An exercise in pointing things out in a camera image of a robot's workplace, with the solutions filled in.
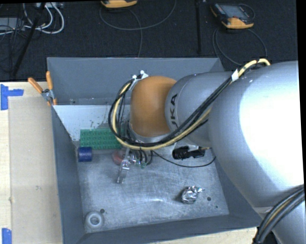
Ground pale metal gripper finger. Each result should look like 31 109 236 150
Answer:
115 159 128 184
120 160 133 184

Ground red round object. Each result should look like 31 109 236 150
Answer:
111 149 127 166

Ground grey metal bin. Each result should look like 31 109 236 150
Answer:
46 47 263 244

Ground green flat block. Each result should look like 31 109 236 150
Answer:
78 127 123 152

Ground blue cylinder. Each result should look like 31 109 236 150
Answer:
77 146 94 163

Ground crumpled silver foil ball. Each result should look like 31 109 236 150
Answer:
180 184 206 205

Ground pale flat board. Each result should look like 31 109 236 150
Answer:
5 93 64 244

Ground black cylinder on white bracket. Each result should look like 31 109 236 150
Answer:
171 144 206 161

